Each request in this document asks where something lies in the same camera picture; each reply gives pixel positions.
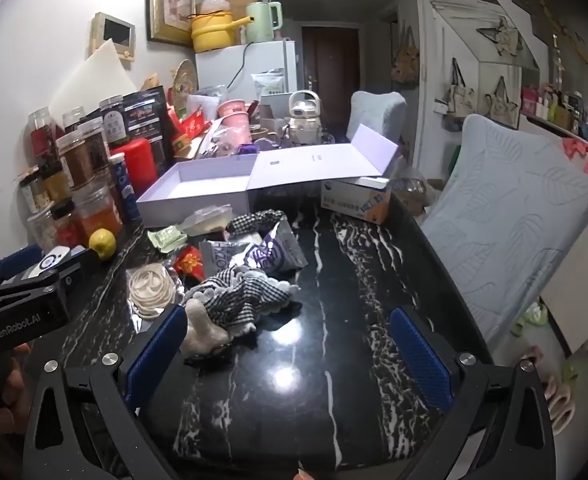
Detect clear bag of rubber bands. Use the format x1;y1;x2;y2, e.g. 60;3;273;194
126;263;184;321

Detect red gold snack packet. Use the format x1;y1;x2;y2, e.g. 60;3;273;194
172;245;205;282

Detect checkered plush doll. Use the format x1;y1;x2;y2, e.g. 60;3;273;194
180;266;300;358

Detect light green tea packet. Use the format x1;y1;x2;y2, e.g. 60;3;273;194
146;226;188;255

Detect clear zip bag white contents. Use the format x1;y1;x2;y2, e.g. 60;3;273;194
178;204;233;237

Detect silver purple snack bag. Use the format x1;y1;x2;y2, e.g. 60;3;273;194
198;218;308;278

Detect black white checkered scrunchie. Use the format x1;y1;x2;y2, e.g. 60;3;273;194
226;209;285;236

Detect person left hand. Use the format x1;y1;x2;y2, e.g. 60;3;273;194
0;344;32;436

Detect white blue small device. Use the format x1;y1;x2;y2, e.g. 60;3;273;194
24;246;70;280

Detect yellow lemon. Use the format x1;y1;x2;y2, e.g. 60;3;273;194
89;229;117;260

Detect blue tablet tube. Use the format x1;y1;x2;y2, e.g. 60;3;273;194
108;153;141;221

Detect orange filled plastic jar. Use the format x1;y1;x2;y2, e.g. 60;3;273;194
73;184;123;237

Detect white open gift box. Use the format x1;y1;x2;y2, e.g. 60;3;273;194
137;125;397;229

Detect red cylindrical canister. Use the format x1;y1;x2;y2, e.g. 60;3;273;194
111;138;158;197

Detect brown filled spice jar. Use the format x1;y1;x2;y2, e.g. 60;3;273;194
56;130;94;190

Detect white blue medicine box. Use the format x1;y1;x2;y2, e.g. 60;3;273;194
320;177;392;226

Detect red bag of dates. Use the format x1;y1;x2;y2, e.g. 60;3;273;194
168;106;209;152

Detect pink cup stack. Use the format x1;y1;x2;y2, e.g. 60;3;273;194
217;99;252;146

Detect black coffee pouch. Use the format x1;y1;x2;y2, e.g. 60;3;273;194
123;86;172;162

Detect dark label plastic jar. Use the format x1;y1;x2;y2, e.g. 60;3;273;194
100;96;129;148

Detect white robot figurine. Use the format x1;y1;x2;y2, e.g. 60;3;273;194
283;90;322;146

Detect white foam board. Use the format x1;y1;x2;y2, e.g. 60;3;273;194
49;40;137;125

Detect white mini fridge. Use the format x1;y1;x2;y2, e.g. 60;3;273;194
195;40;298;102

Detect light blue chair far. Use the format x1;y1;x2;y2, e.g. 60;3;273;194
346;90;407;143

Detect yellow pot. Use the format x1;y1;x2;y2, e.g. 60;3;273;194
191;11;254;53

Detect brown hanging tote bag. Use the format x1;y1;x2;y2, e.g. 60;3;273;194
390;23;420;86

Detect green electric kettle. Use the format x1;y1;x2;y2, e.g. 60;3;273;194
245;1;283;44

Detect gold framed picture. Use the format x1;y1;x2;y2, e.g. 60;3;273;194
146;0;195;47

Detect wooden framed wall monitor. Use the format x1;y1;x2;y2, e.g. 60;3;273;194
89;12;136;62

